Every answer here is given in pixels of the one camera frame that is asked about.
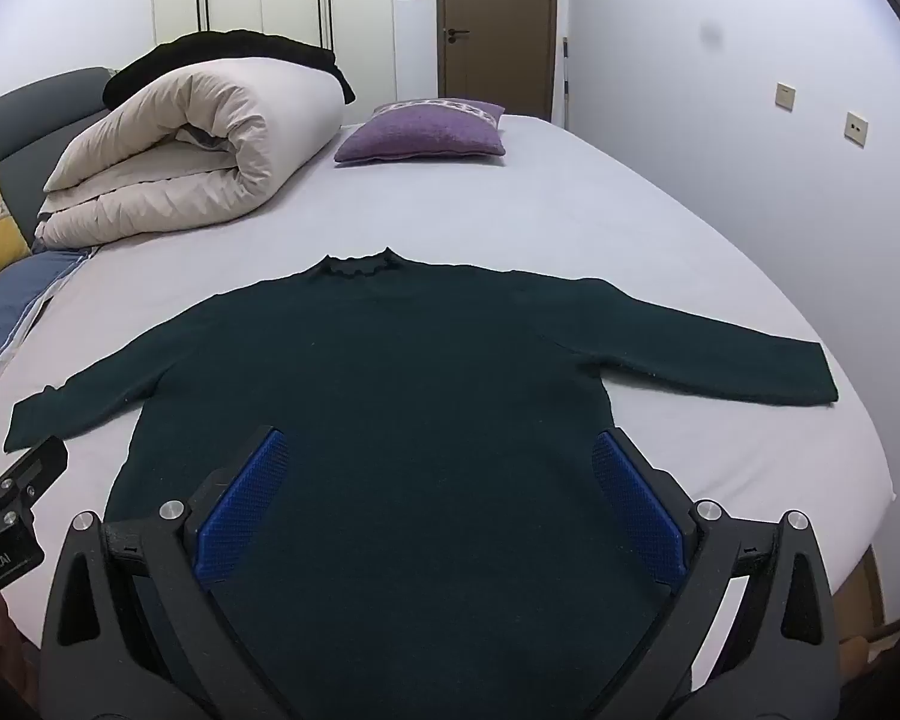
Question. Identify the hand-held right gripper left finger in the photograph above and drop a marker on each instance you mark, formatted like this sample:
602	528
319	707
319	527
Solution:
244	510

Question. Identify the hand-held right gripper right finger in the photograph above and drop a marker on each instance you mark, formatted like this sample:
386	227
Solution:
637	510

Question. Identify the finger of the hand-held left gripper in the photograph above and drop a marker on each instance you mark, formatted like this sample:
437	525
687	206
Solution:
34	469

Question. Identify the dark green sweater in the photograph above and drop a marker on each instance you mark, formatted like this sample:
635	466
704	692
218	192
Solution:
420	390

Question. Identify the blue pillow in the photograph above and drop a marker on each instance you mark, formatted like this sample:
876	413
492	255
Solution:
7	307

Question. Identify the bed with white sheet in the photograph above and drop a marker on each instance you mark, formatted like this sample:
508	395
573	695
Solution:
570	225

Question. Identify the grey upholstered headboard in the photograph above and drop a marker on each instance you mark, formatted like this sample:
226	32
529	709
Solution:
30	112

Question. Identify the cream rolled duvet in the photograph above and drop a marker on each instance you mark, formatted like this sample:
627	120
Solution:
195	157

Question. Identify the purple pillow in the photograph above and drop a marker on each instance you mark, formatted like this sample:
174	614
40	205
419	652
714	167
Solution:
420	135

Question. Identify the black cloth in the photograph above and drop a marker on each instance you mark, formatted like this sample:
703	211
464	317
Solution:
232	49

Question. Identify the beige wall socket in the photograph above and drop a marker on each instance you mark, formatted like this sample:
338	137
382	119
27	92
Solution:
856	128
784	94

